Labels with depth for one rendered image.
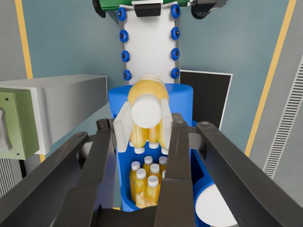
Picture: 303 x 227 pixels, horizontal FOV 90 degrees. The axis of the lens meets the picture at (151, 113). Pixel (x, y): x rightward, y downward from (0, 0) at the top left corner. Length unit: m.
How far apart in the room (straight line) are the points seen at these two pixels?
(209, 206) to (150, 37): 0.83
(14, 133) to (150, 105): 0.69
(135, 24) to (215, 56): 1.15
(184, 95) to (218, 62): 1.32
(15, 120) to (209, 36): 1.59
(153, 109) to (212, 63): 1.55
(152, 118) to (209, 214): 0.81
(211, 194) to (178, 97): 0.57
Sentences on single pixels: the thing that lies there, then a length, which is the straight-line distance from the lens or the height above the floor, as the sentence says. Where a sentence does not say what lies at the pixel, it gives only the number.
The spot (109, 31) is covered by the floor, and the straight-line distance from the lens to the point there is 1.71.
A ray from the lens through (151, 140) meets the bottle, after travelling 0.60.
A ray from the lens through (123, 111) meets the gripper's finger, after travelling 0.16.
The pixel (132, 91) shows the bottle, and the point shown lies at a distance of 0.22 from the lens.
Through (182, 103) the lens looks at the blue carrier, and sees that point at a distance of 0.44.
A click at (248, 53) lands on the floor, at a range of 1.86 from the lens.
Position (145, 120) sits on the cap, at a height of 1.44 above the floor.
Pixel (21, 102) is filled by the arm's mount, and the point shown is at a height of 1.05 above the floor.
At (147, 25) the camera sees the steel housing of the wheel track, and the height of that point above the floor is 0.93.
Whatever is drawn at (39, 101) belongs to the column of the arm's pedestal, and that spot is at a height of 0.99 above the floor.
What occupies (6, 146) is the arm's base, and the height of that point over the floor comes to 1.10.
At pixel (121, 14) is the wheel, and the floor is 0.98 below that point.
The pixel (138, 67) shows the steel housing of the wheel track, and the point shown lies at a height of 0.93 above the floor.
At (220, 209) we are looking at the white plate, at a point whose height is 1.04.
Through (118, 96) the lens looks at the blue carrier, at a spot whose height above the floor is 1.21.
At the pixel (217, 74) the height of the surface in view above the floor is 0.15.
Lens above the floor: 1.62
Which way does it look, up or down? 73 degrees down
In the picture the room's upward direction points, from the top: 175 degrees counter-clockwise
